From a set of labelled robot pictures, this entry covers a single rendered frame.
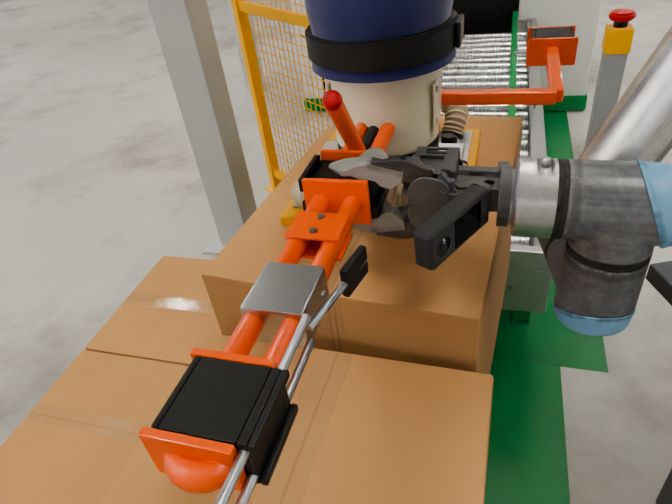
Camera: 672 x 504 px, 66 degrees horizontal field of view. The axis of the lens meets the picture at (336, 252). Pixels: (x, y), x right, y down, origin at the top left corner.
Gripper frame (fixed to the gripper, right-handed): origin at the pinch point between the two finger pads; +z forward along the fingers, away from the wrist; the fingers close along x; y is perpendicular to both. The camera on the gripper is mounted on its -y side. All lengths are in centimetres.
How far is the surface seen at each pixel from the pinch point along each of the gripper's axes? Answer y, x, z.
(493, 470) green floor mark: 36, -114, -25
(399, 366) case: -8.8, -19.6, -8.5
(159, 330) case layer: 25, -60, 63
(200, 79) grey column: 130, -31, 97
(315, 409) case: -17.2, -19.8, 0.3
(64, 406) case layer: -1, -61, 72
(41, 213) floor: 148, -117, 239
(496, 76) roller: 211, -59, -15
